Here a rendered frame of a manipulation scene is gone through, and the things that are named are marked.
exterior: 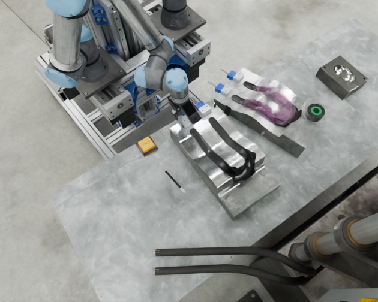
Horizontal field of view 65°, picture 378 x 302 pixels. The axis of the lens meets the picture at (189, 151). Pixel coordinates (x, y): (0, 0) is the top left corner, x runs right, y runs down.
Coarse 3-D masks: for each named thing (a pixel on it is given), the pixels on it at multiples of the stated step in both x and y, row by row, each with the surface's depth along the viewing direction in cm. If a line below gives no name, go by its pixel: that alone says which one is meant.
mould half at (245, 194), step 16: (176, 128) 139; (208, 128) 139; (224, 128) 139; (176, 144) 144; (192, 144) 135; (208, 144) 135; (224, 144) 135; (240, 144) 132; (192, 160) 134; (208, 160) 131; (224, 160) 128; (240, 160) 126; (256, 160) 126; (208, 176) 124; (224, 176) 123; (256, 176) 131; (272, 176) 131; (224, 192) 128; (240, 192) 128; (256, 192) 128; (224, 208) 129; (240, 208) 125
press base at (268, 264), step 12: (360, 180) 203; (348, 192) 166; (336, 204) 140; (312, 216) 199; (300, 228) 173; (288, 240) 149; (252, 264) 178; (264, 264) 153; (276, 264) 135; (288, 276) 129; (276, 288) 159; (288, 288) 139; (276, 300) 174; (288, 300) 150; (300, 300) 132
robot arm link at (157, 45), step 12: (120, 0) 92; (132, 0) 94; (120, 12) 96; (132, 12) 95; (144, 12) 99; (132, 24) 99; (144, 24) 99; (144, 36) 102; (156, 36) 104; (156, 48) 107; (168, 48) 110; (168, 60) 111
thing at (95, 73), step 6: (96, 60) 126; (102, 60) 130; (90, 66) 126; (96, 66) 128; (102, 66) 130; (108, 66) 135; (84, 72) 128; (90, 72) 128; (96, 72) 129; (102, 72) 131; (84, 78) 130; (90, 78) 130; (96, 78) 131; (102, 78) 133
